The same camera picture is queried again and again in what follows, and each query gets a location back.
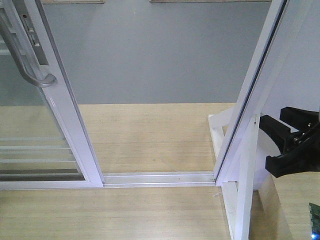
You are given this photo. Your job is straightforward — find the aluminium door floor track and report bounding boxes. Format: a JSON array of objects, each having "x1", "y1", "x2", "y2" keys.
[{"x1": 103, "y1": 170, "x2": 215, "y2": 189}]

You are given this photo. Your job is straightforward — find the white framed sliding glass door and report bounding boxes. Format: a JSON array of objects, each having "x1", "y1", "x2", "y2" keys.
[{"x1": 0, "y1": 0, "x2": 104, "y2": 190}]

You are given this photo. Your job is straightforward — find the light wooden box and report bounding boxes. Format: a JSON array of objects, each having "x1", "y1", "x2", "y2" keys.
[{"x1": 258, "y1": 172, "x2": 320, "y2": 240}]

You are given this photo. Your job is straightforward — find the light wooden base platform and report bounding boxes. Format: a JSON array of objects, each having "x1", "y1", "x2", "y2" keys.
[{"x1": 0, "y1": 103, "x2": 232, "y2": 240}]

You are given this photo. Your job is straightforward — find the white door frame post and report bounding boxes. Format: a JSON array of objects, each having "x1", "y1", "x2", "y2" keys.
[{"x1": 208, "y1": 0, "x2": 313, "y2": 186}]

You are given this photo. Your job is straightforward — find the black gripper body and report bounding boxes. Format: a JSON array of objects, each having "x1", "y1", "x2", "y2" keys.
[{"x1": 265, "y1": 124, "x2": 320, "y2": 178}]

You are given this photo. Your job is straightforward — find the white side wall panel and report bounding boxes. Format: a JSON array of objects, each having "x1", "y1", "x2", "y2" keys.
[{"x1": 252, "y1": 0, "x2": 320, "y2": 191}]

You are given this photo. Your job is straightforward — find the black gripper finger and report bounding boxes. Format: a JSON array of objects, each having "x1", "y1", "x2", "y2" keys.
[
  {"x1": 279, "y1": 106, "x2": 320, "y2": 132},
  {"x1": 259, "y1": 115, "x2": 300, "y2": 153}
]

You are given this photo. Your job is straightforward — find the grey door lock plate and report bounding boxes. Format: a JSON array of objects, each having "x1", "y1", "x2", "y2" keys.
[{"x1": 20, "y1": 13, "x2": 48, "y2": 65}]

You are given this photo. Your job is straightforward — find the grey metal door handle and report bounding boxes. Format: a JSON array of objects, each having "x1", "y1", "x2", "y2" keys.
[{"x1": 0, "y1": 10, "x2": 57, "y2": 88}]

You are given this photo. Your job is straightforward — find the white diagonal support brace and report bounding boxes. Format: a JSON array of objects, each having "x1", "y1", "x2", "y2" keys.
[{"x1": 207, "y1": 113, "x2": 261, "y2": 240}]

